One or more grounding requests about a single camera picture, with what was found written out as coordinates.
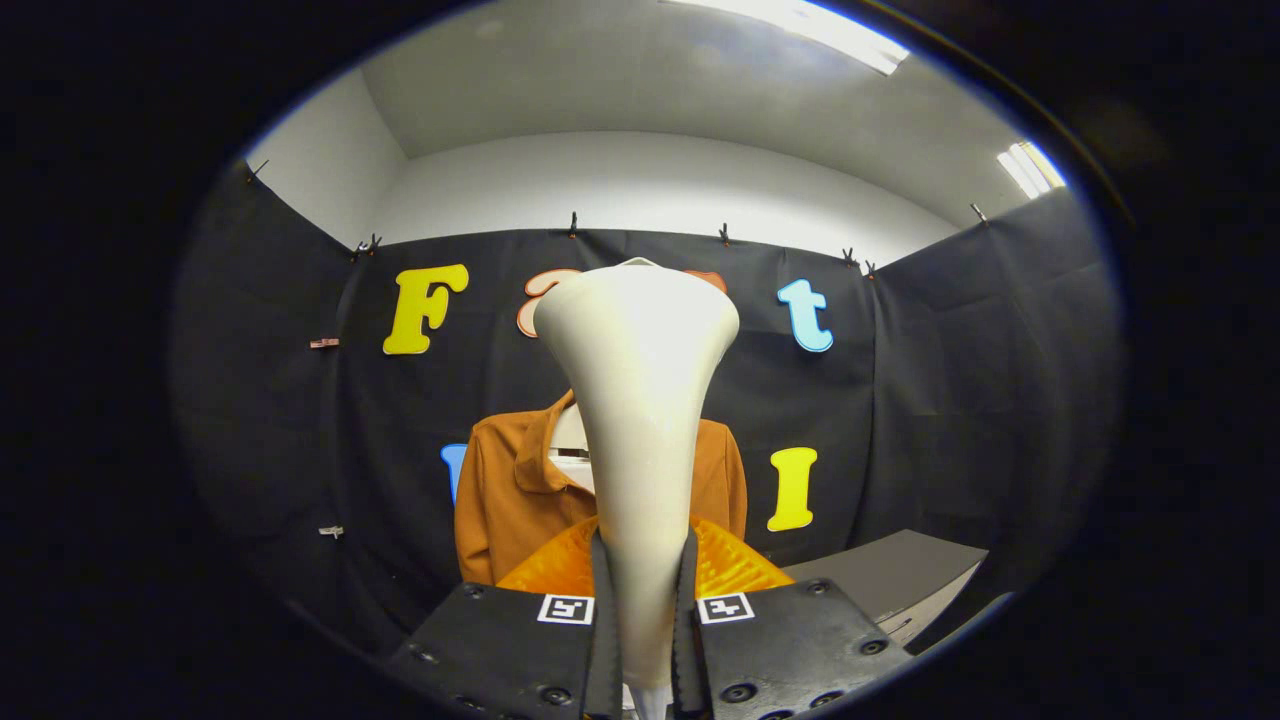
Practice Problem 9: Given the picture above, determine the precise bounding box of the long ceiling light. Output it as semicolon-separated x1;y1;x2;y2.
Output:
665;0;911;76

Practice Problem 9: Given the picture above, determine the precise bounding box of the white mannequin torso stand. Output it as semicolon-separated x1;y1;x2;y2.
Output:
548;403;597;491

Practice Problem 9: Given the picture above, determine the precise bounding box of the orange-brown button shirt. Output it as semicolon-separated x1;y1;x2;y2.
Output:
454;390;749;586

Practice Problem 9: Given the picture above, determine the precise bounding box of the black backdrop cloth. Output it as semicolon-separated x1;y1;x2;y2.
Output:
172;165;1121;651

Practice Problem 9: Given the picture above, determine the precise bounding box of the row of black backdrop clips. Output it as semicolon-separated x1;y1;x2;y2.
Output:
245;158;991;276

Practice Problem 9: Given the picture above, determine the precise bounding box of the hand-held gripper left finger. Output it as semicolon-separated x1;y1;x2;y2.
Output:
378;514;624;720

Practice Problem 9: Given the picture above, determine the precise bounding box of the grey cabinet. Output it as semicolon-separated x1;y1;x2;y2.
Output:
785;529;991;646

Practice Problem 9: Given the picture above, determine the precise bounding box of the white garment steamer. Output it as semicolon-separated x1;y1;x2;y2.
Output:
533;258;742;720

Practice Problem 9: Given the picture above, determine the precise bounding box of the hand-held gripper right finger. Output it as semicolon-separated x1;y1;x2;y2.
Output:
670;514;916;720

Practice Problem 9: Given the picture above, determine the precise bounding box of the small ceiling light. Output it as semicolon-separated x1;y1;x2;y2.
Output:
997;141;1067;200

